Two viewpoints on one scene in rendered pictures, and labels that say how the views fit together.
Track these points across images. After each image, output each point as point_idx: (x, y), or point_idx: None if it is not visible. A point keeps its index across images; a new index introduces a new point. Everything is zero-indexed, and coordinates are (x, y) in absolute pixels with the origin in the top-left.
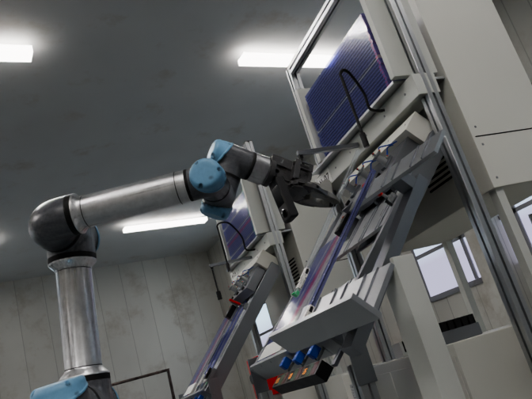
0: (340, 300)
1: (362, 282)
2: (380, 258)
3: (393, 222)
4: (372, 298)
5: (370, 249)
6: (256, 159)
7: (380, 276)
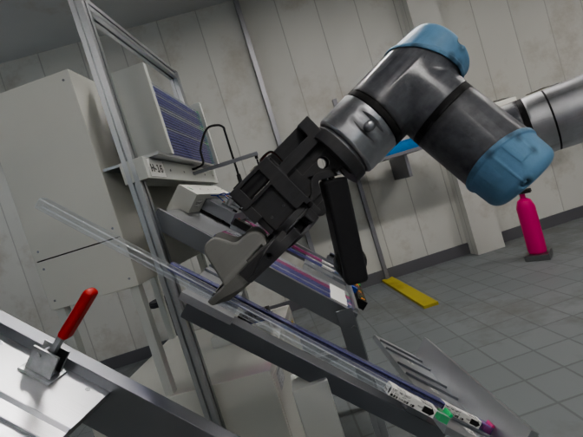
0: (434, 344)
1: (395, 351)
2: (326, 367)
3: (270, 339)
4: (408, 353)
5: (210, 427)
6: (339, 104)
7: (388, 342)
